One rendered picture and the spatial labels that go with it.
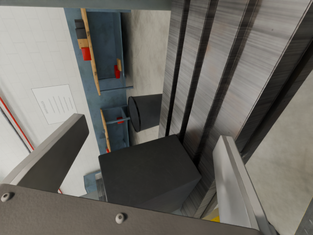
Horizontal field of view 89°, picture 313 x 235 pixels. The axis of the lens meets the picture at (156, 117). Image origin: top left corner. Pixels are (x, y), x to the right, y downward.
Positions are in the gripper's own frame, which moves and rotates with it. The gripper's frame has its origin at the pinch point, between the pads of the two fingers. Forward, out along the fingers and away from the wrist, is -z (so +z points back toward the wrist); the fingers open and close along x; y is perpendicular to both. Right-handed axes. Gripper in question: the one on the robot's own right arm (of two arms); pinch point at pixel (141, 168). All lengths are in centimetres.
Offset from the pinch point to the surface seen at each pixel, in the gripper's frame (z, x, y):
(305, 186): -55, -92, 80
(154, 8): -58, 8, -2
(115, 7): -51, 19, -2
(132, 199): -6.4, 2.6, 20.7
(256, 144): -15.1, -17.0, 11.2
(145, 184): -9.5, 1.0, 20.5
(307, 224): -25, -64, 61
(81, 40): -331, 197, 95
